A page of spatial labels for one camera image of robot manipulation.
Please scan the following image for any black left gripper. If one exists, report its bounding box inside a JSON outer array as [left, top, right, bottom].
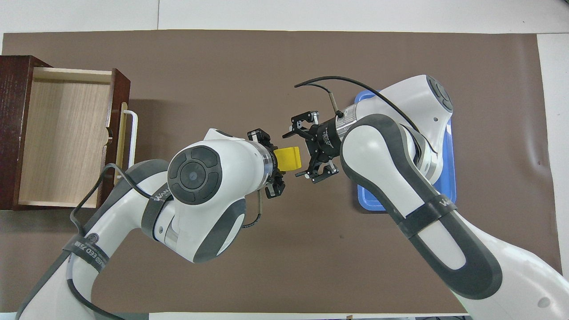
[[248, 129, 286, 198]]

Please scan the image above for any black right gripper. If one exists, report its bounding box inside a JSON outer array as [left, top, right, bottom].
[[283, 111, 343, 184]]

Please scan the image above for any yellow cube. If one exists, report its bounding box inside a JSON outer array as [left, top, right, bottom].
[[273, 146, 303, 172]]

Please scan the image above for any white drawer handle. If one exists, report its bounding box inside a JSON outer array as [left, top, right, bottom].
[[115, 102, 139, 185]]

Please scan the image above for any dark wooden drawer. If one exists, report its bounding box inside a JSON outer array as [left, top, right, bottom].
[[18, 67, 139, 209]]

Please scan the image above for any blue plastic tray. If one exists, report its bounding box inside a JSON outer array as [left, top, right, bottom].
[[355, 90, 457, 213]]

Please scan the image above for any brown table mat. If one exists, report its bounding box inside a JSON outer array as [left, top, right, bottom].
[[0, 30, 563, 314]]

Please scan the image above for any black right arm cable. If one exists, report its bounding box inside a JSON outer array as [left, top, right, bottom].
[[294, 76, 421, 134]]

